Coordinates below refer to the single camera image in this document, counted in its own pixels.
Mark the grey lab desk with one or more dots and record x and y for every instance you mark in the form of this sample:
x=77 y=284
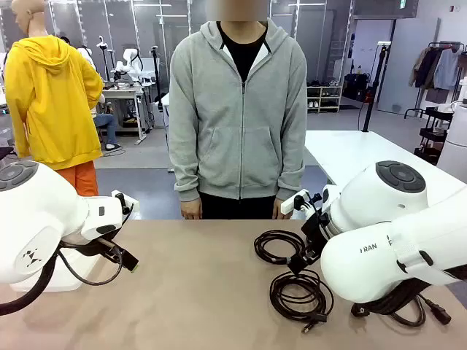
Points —
x=122 y=93

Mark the orange trousers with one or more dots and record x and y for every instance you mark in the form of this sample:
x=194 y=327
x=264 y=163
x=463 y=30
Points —
x=84 y=178

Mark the person's left hand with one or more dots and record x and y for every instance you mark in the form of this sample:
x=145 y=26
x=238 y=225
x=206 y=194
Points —
x=279 y=213

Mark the person's right hand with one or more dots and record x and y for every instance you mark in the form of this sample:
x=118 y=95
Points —
x=191 y=210

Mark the white standing desk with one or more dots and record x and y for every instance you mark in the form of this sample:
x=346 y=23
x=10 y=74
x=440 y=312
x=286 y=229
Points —
x=165 y=100

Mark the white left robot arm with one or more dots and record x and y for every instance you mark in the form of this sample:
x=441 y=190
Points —
x=36 y=218

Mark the white lab robot arm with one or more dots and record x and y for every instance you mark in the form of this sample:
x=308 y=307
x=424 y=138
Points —
x=133 y=62

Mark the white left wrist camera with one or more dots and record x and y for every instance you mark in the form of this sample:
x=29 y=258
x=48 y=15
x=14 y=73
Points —
x=134 y=205

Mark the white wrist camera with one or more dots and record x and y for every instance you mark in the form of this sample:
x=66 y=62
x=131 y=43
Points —
x=287 y=206
x=134 y=205

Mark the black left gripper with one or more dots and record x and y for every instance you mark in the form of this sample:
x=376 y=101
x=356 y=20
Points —
x=91 y=248

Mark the black trolley cart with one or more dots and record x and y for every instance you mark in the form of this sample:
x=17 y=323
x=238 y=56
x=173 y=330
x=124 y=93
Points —
x=434 y=131

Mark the black bags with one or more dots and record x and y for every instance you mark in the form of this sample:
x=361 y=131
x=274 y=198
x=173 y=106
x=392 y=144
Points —
x=355 y=85

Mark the white cylindrical machine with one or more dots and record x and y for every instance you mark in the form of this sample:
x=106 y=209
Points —
x=454 y=146

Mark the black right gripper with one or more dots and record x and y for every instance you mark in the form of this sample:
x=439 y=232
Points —
x=315 y=233

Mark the white shoe rack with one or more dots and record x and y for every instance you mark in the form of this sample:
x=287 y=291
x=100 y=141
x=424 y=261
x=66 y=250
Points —
x=324 y=98

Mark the person's right forearm grey sleeve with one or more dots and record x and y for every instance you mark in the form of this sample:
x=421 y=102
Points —
x=184 y=171

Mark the person's blurred head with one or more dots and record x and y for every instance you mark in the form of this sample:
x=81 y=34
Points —
x=235 y=11

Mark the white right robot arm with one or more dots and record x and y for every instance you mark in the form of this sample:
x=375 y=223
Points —
x=365 y=262

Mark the black tripod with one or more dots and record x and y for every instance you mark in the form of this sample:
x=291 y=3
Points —
x=157 y=73
x=104 y=54

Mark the yellow hoodie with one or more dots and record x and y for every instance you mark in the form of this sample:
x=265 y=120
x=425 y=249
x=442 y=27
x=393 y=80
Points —
x=51 y=109

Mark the beige mannequin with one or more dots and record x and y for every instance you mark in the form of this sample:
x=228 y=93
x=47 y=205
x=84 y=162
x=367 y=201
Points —
x=29 y=18

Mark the black pole stand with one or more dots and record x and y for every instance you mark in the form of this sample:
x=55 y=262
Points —
x=372 y=91

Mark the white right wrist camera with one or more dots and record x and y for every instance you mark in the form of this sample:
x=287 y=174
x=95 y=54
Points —
x=287 y=206

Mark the person's black trousers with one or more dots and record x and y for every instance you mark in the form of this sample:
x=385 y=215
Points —
x=237 y=209

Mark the seated person in jeans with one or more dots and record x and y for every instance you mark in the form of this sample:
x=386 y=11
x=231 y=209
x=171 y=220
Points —
x=107 y=124

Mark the grey zip hoodie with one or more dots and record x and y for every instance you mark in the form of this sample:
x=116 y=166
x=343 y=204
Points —
x=219 y=146

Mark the person's left forearm grey sleeve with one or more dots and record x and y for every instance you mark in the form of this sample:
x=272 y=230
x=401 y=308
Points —
x=292 y=171

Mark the black clothes rack with garments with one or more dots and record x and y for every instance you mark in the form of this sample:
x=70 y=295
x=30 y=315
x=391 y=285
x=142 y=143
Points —
x=438 y=69

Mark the white table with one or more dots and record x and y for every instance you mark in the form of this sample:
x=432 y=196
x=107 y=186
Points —
x=350 y=153

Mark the translucent white plastic container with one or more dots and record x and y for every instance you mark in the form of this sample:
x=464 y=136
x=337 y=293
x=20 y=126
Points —
x=54 y=282

